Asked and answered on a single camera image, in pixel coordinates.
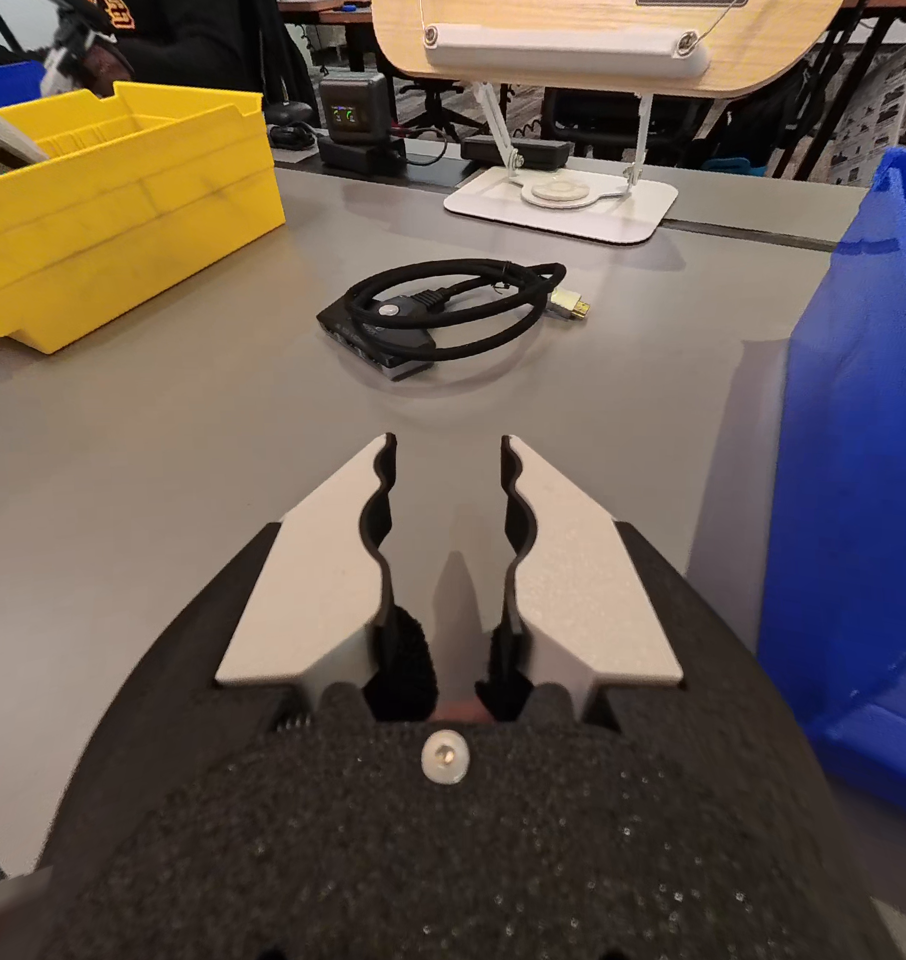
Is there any small blue plastic bin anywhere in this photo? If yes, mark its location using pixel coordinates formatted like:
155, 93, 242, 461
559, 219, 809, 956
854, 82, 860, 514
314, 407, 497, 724
0, 58, 46, 110

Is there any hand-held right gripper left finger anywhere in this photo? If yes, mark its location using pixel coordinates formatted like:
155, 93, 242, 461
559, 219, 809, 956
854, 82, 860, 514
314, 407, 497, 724
214, 432, 398, 712

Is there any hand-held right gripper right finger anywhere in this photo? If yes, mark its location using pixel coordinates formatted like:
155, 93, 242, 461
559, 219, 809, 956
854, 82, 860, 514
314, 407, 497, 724
501, 434, 685, 721

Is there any large blue plastic bin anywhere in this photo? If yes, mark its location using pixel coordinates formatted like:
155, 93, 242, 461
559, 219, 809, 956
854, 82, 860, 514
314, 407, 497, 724
756, 146, 906, 826

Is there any black hdmi switch box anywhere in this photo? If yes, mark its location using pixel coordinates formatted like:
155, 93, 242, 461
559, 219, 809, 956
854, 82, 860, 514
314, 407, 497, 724
316, 296, 437, 382

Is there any flat black box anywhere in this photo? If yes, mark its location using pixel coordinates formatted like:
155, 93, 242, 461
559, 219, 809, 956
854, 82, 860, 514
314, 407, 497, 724
462, 136, 575, 172

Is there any black office chair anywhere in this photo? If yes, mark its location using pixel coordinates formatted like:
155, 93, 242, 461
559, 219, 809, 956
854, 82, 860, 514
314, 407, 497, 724
396, 78, 484, 144

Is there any yellow plastic bin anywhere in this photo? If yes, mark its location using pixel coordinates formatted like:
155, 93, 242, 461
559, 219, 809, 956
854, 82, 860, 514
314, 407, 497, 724
0, 81, 287, 355

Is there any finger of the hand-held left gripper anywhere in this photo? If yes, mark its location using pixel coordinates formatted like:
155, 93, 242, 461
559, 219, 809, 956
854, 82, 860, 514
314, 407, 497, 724
0, 97, 50, 165

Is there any wooden board on white stand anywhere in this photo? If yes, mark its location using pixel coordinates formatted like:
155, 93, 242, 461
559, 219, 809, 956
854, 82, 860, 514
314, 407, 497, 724
370, 0, 844, 246

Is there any black braided cable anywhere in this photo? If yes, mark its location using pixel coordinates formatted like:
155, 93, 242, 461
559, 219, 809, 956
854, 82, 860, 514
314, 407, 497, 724
345, 258, 595, 361

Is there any printed poster board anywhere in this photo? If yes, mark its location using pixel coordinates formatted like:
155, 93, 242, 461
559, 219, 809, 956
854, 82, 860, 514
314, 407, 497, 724
828, 33, 906, 187

